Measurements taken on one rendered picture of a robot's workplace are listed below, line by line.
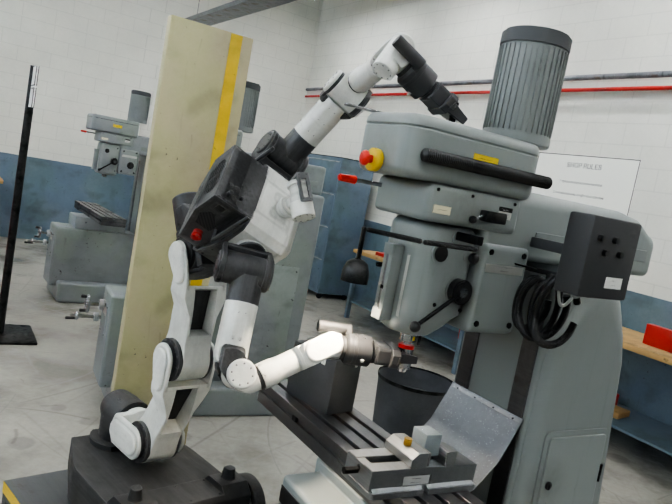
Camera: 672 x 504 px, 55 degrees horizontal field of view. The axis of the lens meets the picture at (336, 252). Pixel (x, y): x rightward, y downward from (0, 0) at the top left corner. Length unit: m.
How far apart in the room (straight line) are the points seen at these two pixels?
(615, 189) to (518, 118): 4.76
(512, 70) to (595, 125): 5.01
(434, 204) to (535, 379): 0.66
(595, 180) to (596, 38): 1.43
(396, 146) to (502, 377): 0.85
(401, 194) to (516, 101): 0.43
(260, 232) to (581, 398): 1.11
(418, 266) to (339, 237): 7.44
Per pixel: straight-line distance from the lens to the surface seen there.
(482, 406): 2.18
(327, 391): 2.17
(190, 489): 2.37
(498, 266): 1.88
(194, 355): 2.20
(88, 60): 10.61
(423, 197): 1.69
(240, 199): 1.82
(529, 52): 1.97
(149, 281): 3.34
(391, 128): 1.69
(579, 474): 2.31
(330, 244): 9.12
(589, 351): 2.17
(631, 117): 6.74
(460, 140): 1.71
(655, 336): 5.63
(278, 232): 1.86
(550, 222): 2.02
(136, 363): 3.45
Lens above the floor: 1.69
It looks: 6 degrees down
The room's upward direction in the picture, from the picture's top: 11 degrees clockwise
